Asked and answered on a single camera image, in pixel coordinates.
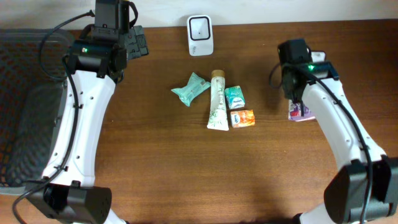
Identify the teal wet wipes pack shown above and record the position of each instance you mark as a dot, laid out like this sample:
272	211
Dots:
195	86

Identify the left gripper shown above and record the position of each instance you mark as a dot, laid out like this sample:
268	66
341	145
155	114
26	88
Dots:
136	40

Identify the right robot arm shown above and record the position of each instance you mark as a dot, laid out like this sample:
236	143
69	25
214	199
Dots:
365	187

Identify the red purple tissue pack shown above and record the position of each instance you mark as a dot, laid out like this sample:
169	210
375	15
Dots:
299	113

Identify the white cream tube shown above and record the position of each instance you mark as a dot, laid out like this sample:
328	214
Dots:
218	116

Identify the green small tissue pack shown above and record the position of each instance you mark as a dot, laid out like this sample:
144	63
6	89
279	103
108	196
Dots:
235	98

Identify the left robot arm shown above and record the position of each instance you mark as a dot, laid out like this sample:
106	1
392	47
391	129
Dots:
94	65

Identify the orange small tissue pack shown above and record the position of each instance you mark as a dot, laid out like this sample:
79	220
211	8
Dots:
242	118

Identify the grey plastic basket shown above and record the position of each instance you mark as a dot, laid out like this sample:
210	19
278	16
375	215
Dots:
33	94

